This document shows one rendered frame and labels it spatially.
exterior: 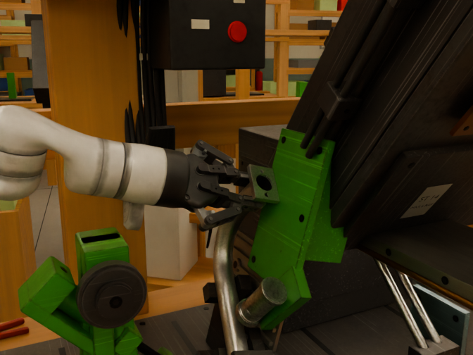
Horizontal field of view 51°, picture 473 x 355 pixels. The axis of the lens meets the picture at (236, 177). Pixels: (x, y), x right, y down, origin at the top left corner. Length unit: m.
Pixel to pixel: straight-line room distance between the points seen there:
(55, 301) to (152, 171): 0.18
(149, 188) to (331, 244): 0.25
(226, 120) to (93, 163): 0.52
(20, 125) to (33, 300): 0.19
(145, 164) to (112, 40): 0.34
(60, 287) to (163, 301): 0.51
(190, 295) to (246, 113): 0.41
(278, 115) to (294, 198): 0.48
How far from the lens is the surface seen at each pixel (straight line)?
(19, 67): 7.60
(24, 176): 0.59
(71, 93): 0.88
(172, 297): 1.08
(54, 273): 0.58
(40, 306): 0.59
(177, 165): 0.62
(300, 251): 0.64
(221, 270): 0.75
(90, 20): 0.88
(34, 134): 0.57
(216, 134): 1.06
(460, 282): 0.62
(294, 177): 0.67
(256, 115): 1.09
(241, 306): 0.69
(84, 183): 0.60
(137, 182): 0.60
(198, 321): 0.95
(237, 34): 0.84
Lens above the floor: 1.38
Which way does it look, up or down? 14 degrees down
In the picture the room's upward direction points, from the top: straight up
